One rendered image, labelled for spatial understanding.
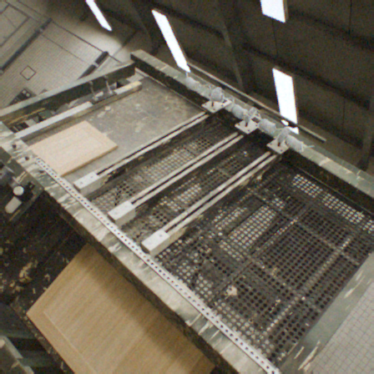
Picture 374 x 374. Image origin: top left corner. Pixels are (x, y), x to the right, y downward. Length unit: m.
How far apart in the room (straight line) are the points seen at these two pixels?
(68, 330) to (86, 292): 0.20
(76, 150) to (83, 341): 1.03
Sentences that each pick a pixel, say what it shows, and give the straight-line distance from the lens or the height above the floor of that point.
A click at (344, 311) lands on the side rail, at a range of 1.99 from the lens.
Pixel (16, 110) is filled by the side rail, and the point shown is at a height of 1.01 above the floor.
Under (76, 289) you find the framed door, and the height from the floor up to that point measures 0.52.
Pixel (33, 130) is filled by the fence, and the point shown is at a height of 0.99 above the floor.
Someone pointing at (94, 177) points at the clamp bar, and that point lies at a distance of 2.24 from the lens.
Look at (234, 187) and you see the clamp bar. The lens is 2.25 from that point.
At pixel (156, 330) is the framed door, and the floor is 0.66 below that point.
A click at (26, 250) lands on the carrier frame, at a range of 2.52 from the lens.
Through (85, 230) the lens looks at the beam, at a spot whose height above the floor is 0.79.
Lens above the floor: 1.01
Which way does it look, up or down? 7 degrees up
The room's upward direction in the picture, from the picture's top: 40 degrees clockwise
